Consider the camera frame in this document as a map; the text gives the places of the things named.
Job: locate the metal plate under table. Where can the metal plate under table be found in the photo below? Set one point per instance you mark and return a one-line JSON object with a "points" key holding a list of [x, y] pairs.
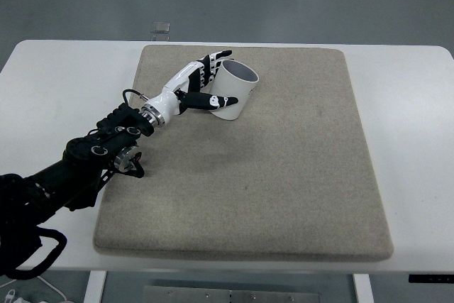
{"points": [[161, 294]]}

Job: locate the black table control panel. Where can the black table control panel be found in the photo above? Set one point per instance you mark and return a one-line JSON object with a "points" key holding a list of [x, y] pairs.
{"points": [[431, 279]]}

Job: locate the clear acrylic block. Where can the clear acrylic block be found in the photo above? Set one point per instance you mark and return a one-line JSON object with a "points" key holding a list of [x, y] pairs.
{"points": [[160, 31]]}

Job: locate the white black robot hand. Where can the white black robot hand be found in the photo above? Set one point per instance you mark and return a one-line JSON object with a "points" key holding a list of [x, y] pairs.
{"points": [[160, 109]]}

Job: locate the white table leg frame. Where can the white table leg frame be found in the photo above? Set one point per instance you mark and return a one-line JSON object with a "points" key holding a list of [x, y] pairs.
{"points": [[95, 287]]}

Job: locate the white ribbed cup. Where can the white ribbed cup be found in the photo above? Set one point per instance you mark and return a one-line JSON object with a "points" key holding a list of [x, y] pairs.
{"points": [[233, 79]]}

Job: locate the beige felt mat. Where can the beige felt mat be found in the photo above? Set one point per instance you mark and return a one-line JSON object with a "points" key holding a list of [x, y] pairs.
{"points": [[290, 179]]}

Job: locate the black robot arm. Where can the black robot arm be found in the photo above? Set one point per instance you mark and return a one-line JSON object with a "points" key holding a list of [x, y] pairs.
{"points": [[88, 163]]}

